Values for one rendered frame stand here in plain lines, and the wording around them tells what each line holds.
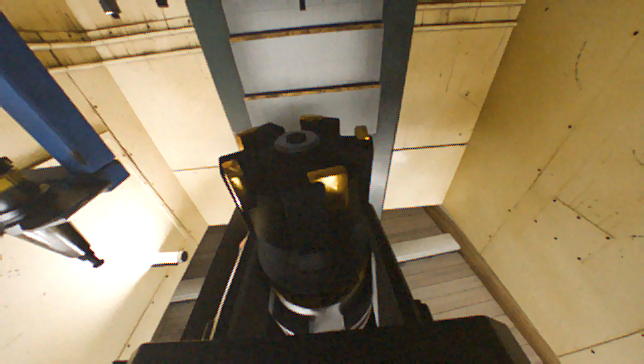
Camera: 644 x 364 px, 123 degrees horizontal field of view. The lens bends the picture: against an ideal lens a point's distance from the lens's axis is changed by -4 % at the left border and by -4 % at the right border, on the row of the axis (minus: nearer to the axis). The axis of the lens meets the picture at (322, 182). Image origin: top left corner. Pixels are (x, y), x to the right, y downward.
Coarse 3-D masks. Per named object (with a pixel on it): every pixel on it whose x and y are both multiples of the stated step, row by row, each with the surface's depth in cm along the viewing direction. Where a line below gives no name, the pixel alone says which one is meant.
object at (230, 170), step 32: (256, 128) 7; (320, 128) 7; (224, 160) 5; (256, 160) 5; (288, 160) 5; (320, 160) 5; (352, 160) 5; (256, 192) 5; (288, 192) 4; (320, 192) 4; (352, 192) 5; (256, 224) 6; (288, 224) 5; (320, 224) 5; (352, 224) 6
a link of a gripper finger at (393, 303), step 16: (368, 208) 10; (368, 224) 9; (384, 240) 8; (368, 256) 9; (384, 256) 8; (368, 272) 9; (384, 272) 7; (400, 272) 7; (384, 288) 7; (400, 288) 6; (384, 304) 7; (400, 304) 6; (416, 304) 7; (384, 320) 7; (400, 320) 6; (416, 320) 6; (432, 320) 6
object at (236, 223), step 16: (240, 224) 62; (224, 240) 58; (240, 240) 57; (224, 256) 53; (208, 272) 50; (224, 272) 49; (208, 288) 46; (224, 288) 46; (208, 304) 43; (192, 320) 41; (208, 320) 41; (272, 320) 40; (368, 320) 39; (192, 336) 38
